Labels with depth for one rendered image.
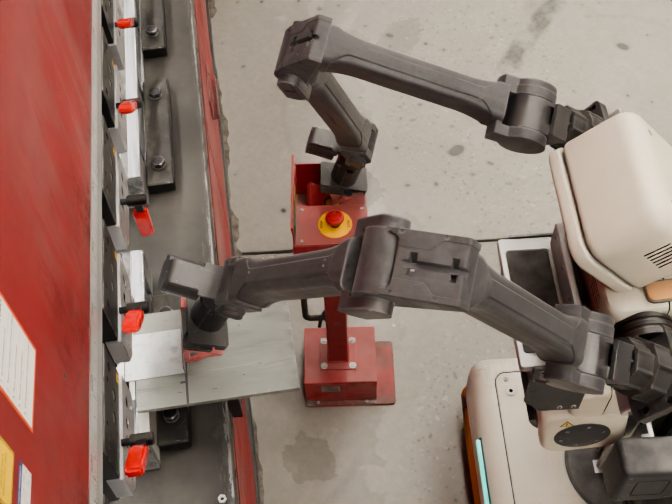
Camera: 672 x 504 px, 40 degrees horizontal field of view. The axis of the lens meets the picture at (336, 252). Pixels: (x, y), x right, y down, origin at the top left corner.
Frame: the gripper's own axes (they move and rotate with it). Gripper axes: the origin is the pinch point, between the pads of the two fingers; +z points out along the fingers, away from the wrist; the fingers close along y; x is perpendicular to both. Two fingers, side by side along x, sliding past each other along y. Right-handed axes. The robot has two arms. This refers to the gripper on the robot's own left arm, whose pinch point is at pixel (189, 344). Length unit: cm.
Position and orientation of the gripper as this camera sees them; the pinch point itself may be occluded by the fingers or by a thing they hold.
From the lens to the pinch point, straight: 154.4
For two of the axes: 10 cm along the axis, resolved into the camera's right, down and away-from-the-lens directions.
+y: 1.3, 8.2, -5.6
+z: -4.4, 5.5, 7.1
